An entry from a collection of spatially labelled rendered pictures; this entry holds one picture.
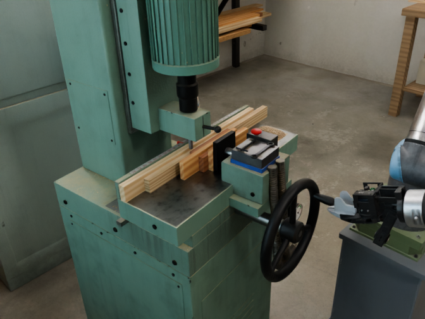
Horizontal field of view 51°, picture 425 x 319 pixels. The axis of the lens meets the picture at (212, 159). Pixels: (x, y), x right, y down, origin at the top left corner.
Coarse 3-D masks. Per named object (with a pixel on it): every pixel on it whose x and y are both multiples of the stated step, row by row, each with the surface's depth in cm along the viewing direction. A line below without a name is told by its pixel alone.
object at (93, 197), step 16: (80, 176) 146; (96, 176) 146; (64, 192) 142; (80, 192) 138; (96, 192) 138; (112, 192) 137; (80, 208) 140; (96, 208) 133; (112, 208) 130; (96, 224) 138; (112, 224) 131; (128, 224) 125; (224, 224) 124; (240, 224) 132; (128, 240) 129; (144, 240) 124; (160, 240) 119; (208, 240) 119; (224, 240) 126; (160, 256) 122; (176, 256) 117; (192, 256) 115; (208, 256) 122; (192, 272) 118
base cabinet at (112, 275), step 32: (64, 224) 152; (256, 224) 141; (96, 256) 147; (128, 256) 133; (224, 256) 129; (256, 256) 147; (96, 288) 158; (128, 288) 142; (160, 288) 129; (192, 288) 120; (224, 288) 135; (256, 288) 155
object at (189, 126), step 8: (168, 104) 127; (176, 104) 127; (160, 112) 126; (168, 112) 123; (176, 112) 122; (192, 112) 122; (200, 112) 122; (208, 112) 122; (160, 120) 127; (168, 120) 125; (176, 120) 123; (184, 120) 121; (192, 120) 119; (200, 120) 121; (208, 120) 123; (160, 128) 129; (168, 128) 126; (176, 128) 124; (184, 128) 122; (192, 128) 120; (200, 128) 122; (184, 136) 123; (192, 136) 121; (200, 136) 123
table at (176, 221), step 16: (288, 144) 143; (176, 176) 126; (192, 176) 126; (208, 176) 125; (144, 192) 119; (160, 192) 119; (176, 192) 119; (192, 192) 118; (208, 192) 118; (224, 192) 119; (128, 208) 115; (144, 208) 113; (160, 208) 113; (176, 208) 112; (192, 208) 112; (208, 208) 115; (224, 208) 121; (240, 208) 120; (256, 208) 117; (144, 224) 114; (160, 224) 109; (176, 224) 107; (192, 224) 111; (176, 240) 108
